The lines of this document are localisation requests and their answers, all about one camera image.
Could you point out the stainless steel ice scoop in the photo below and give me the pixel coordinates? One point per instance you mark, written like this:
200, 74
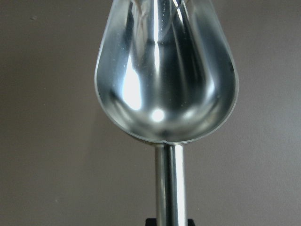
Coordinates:
165, 75

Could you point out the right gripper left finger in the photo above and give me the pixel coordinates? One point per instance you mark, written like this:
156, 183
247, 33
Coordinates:
151, 222

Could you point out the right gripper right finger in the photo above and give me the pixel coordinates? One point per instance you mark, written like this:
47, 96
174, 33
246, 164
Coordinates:
190, 222

